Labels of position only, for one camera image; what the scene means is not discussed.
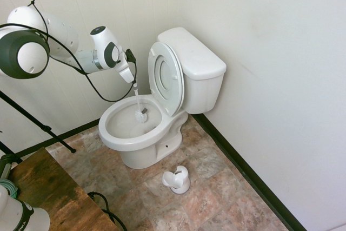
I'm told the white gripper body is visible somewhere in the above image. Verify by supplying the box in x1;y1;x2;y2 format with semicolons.
117;62;135;84

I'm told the white toilet brush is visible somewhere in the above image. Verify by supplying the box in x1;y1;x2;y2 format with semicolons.
132;81;148;124

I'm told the white toilet seat and lid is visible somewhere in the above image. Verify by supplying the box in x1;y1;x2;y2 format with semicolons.
147;42;185;118

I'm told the white toilet bowl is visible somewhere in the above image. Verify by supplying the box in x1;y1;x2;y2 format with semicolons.
98;98;189;170

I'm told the white toilet brush holder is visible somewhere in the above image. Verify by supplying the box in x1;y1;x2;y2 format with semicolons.
162;165;191;195

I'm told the dark wooden table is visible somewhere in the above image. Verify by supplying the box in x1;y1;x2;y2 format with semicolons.
7;147;121;231

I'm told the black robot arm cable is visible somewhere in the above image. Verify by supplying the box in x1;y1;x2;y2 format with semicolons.
0;0;138;103

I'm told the black camera tripod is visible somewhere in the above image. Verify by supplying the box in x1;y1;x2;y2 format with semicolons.
0;89;77;164

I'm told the black cable on table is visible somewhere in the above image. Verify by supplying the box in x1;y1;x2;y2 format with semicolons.
86;191;128;231

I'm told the dark green clamp handle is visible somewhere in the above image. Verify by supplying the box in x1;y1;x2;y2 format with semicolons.
0;153;17;180

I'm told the green coiled cable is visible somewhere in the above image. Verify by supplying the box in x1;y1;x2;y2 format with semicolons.
0;178;20;198

